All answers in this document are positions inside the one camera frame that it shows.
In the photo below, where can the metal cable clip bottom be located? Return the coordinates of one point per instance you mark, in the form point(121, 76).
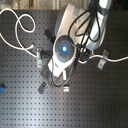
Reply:
point(66, 89)

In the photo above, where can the metal cable clip right upper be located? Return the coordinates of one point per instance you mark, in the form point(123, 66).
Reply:
point(105, 53)

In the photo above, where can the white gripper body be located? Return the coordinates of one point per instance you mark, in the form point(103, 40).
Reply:
point(58, 72)

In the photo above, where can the black clip top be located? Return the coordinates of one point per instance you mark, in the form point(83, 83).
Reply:
point(49, 35)

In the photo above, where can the blue object left edge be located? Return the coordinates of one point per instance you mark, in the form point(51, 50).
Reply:
point(1, 88)

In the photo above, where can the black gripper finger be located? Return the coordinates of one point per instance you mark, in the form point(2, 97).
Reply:
point(50, 83)
point(42, 87)

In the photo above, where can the metal cable clip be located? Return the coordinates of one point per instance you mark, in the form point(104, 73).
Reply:
point(101, 64)
point(66, 89)
point(39, 57)
point(105, 53)

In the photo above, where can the metal cable clip right lower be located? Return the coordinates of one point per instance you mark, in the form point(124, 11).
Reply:
point(101, 64)

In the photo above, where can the metal cable clip left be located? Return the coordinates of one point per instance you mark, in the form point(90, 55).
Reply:
point(39, 57)

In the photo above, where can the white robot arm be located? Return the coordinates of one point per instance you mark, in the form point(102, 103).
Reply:
point(77, 31)

